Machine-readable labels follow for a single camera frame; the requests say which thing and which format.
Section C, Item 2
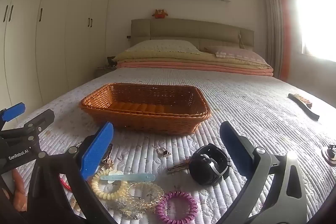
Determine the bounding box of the cream spiral hair tie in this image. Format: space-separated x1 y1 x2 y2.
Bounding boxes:
91 170 129 201

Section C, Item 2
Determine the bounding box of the silver metal clip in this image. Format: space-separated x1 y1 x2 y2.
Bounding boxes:
115 207 139 220

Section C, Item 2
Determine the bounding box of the purple spiral hair tie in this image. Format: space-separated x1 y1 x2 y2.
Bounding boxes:
155 191 198 224

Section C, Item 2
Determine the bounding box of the red cord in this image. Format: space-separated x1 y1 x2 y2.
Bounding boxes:
59 173 72 191

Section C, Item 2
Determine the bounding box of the white wardrobe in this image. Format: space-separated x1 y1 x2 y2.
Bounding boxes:
0 0 114 119

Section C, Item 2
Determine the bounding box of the yellow folded blanket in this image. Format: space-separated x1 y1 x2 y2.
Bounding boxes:
113 51 272 69

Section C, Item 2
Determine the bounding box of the brown wicker basket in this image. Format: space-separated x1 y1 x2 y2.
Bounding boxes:
79 83 212 136

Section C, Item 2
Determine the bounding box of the black bed brush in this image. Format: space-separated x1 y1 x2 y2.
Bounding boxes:
288 93 320 121

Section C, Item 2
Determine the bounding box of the round metal object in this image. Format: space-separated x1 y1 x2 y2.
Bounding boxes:
321 144 336 163

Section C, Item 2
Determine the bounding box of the pink pillow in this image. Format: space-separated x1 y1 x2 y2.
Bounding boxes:
205 46 267 63

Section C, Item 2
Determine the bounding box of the beige padded headboard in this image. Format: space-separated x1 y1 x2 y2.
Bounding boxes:
130 18 255 51

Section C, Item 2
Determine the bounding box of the grey and orange curtain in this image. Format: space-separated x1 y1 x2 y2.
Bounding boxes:
259 0 290 81

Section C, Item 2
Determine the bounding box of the white pillow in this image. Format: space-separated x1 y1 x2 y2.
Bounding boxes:
125 39 201 54

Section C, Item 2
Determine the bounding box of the grey nightstand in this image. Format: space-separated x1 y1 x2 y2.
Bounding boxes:
95 67 117 79

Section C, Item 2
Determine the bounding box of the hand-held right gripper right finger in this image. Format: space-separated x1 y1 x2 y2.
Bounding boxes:
219 121 307 224

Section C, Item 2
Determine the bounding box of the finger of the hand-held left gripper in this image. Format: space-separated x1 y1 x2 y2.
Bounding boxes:
16 109 55 140
0 102 27 132

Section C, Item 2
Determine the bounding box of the orange plush toy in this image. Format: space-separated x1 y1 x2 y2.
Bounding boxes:
152 9 169 19

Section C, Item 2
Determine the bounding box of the bright window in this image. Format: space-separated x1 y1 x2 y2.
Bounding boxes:
294 0 336 62

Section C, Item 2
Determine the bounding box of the quilted floral bedspread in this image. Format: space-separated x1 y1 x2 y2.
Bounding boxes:
16 68 336 224

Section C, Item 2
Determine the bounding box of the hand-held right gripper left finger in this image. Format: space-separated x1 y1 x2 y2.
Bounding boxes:
28 122 118 224

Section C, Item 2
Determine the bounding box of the person's left hand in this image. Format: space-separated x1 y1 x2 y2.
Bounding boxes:
12 169 28 211

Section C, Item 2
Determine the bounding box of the light blue nail file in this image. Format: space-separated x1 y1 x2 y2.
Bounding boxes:
100 172 156 185

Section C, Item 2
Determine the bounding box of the black hair claw clip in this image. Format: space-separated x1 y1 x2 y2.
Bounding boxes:
188 143 231 186

